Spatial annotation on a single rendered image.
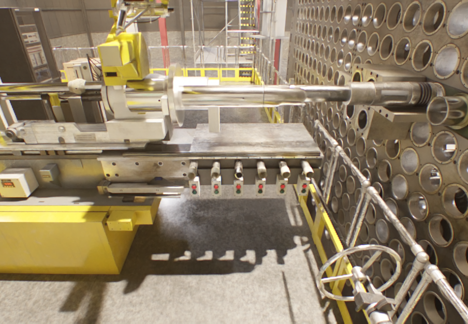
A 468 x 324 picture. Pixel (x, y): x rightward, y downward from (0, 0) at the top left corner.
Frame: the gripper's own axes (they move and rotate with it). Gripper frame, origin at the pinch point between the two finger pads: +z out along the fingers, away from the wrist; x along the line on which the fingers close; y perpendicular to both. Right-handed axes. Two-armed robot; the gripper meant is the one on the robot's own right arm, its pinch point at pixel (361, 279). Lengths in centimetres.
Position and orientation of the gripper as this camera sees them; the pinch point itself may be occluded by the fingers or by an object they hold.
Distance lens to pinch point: 139.3
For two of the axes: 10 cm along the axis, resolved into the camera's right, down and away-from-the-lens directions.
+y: -3.2, 8.2, 4.7
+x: 9.5, 2.6, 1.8
